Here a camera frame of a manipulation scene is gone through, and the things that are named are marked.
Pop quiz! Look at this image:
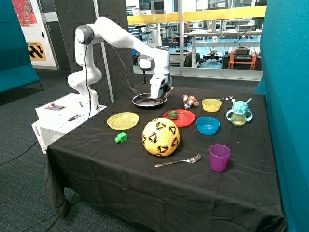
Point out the orange mobile robot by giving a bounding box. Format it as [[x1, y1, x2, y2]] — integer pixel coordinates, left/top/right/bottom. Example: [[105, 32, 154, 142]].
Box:
[[228, 47, 256, 70]]

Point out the silver metal spoon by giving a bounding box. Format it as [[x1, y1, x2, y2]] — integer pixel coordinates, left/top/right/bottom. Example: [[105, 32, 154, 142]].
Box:
[[218, 95, 234, 101]]

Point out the silver metal fork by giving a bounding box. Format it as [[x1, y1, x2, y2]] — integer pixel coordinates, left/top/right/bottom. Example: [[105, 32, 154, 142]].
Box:
[[155, 154, 201, 168]]

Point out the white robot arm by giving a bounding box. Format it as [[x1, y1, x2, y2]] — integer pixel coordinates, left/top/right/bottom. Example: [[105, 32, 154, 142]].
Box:
[[68, 17, 173, 113]]

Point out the white lab table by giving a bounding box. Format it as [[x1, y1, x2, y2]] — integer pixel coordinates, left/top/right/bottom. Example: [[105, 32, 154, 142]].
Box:
[[184, 30, 262, 70]]

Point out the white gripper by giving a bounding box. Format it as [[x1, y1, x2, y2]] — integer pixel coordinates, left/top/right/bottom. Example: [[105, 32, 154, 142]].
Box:
[[150, 74, 173, 102]]

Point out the red plastic plate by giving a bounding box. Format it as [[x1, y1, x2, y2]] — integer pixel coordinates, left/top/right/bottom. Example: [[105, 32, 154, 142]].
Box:
[[163, 109, 196, 127]]

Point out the turtle lid sippy cup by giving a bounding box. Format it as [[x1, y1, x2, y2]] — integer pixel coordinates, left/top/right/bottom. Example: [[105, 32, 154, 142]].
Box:
[[226, 99, 253, 126]]

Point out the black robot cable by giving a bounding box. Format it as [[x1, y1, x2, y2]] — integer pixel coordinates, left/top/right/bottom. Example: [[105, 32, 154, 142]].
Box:
[[69, 37, 152, 121]]

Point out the red wall poster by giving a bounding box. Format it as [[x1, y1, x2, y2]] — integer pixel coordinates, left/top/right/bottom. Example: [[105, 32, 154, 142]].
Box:
[[11, 0, 38, 27]]

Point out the teal sofa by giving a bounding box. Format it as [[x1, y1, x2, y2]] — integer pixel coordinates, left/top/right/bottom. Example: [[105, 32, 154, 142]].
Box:
[[0, 0, 40, 93]]

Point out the purple plastic cup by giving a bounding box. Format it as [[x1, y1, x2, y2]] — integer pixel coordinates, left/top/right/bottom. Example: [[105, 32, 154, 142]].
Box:
[[209, 144, 231, 172]]

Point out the yellow black soccer ball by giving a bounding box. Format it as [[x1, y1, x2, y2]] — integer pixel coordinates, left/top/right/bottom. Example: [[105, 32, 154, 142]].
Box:
[[142, 118, 181, 157]]

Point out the brown plush toy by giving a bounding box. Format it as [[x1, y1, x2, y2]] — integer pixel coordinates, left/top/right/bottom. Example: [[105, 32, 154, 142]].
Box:
[[182, 95, 199, 109]]

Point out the green toy block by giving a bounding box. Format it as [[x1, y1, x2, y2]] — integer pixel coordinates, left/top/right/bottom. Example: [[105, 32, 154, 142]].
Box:
[[114, 132, 128, 143]]

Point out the green toy capsicum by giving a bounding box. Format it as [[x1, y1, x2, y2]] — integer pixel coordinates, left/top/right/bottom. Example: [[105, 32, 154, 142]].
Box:
[[167, 111, 178, 120]]

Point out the black frying pan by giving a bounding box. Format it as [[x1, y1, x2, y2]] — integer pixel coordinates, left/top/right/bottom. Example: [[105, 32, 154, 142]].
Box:
[[128, 87, 167, 108]]

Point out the teal partition panel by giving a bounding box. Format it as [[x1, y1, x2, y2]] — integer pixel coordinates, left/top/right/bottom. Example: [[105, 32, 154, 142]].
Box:
[[256, 0, 309, 232]]

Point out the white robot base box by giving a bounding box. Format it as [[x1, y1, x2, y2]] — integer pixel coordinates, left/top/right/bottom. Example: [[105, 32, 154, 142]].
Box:
[[32, 93, 107, 154]]

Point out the blue plastic bowl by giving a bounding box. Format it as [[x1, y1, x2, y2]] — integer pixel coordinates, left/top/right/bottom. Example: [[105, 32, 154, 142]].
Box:
[[196, 117, 220, 135]]

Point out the yellow plastic plate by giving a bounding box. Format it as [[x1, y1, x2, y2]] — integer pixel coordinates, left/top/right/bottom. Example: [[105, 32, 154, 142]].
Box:
[[107, 112, 140, 130]]

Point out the black tablecloth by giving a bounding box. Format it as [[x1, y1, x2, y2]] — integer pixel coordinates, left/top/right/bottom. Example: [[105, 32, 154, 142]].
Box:
[[44, 87, 287, 232]]

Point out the yellow black warning sign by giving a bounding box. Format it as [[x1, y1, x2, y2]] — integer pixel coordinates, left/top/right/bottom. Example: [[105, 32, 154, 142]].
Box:
[[27, 42, 46, 62]]

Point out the yellow plastic bowl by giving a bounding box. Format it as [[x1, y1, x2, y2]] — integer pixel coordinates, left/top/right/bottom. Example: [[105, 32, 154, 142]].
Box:
[[202, 98, 222, 112]]

